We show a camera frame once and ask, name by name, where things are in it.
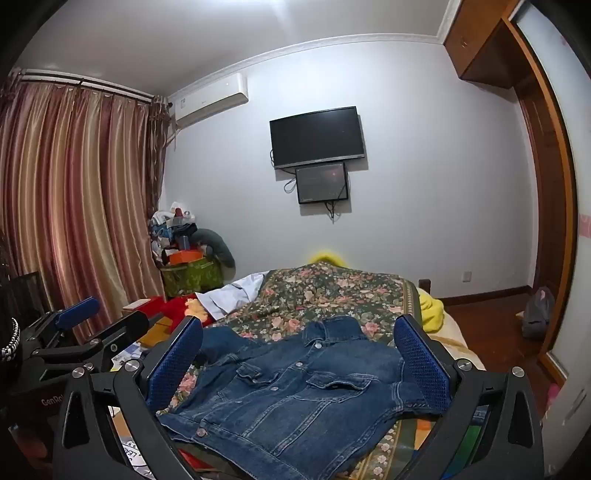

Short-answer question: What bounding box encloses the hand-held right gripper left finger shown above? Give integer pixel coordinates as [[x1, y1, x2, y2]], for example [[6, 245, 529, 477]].
[[53, 315, 218, 480]]

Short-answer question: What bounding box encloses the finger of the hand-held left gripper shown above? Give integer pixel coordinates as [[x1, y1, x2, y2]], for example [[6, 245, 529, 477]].
[[34, 310, 150, 371], [50, 296, 101, 332]]

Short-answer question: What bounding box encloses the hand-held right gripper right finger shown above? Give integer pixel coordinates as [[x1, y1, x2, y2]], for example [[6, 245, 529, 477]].
[[394, 315, 546, 480]]

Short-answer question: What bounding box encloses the blue denim jacket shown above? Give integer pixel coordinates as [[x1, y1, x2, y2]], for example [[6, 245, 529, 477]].
[[159, 318, 446, 474]]

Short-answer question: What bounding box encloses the pile of mixed clothes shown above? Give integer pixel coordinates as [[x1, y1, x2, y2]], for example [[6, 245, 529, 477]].
[[148, 202, 204, 268]]

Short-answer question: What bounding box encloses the printed paper packet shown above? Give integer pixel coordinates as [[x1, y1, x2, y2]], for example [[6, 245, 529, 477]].
[[111, 340, 153, 372]]

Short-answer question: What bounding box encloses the wooden side table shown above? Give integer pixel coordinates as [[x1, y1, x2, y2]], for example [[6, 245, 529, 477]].
[[122, 305, 178, 349]]

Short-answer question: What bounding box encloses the beige bed sheet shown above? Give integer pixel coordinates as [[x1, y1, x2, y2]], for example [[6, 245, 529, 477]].
[[441, 311, 486, 372]]

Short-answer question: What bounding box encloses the dark framed object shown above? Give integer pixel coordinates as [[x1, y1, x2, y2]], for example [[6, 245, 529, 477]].
[[0, 271, 42, 324]]

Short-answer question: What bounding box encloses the red plush toy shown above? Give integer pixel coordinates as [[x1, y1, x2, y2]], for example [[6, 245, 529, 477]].
[[159, 295, 218, 333]]

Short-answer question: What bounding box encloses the white shirt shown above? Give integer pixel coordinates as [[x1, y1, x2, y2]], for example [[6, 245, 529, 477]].
[[195, 272, 269, 321]]

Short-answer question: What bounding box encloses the white printed bag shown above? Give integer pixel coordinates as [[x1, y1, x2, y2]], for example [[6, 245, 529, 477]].
[[108, 406, 160, 480]]

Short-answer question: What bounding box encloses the orange box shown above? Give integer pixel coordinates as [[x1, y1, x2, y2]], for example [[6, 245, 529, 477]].
[[168, 249, 204, 266]]

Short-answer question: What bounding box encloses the striped red curtain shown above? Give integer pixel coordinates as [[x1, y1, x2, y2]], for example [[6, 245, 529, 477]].
[[0, 69, 169, 344]]

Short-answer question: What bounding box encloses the dark floral blanket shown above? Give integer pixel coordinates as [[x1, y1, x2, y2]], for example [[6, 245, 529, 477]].
[[157, 265, 490, 480]]

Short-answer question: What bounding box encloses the grey bag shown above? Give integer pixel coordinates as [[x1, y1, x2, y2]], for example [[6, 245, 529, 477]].
[[522, 286, 556, 341]]

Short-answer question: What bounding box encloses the white air conditioner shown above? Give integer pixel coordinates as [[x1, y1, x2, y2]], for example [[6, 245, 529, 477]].
[[167, 73, 249, 130]]

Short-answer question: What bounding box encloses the white door panel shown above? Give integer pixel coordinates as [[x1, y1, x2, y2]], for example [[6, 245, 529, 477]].
[[512, 0, 591, 439]]

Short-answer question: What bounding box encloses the wooden overhead cabinet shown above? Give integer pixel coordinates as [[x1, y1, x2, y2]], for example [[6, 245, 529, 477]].
[[443, 0, 523, 88]]

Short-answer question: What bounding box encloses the beaded bracelet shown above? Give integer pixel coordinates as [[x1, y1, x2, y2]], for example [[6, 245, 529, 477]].
[[0, 318, 21, 363]]

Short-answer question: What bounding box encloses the small black wall monitor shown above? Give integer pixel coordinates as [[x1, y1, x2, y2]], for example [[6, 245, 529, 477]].
[[294, 161, 350, 205]]

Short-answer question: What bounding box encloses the white curtain rail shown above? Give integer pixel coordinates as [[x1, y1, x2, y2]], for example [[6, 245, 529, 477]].
[[14, 68, 155, 100]]

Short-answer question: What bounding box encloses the black wall television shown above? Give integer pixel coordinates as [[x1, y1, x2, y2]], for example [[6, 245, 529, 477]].
[[269, 106, 368, 170]]

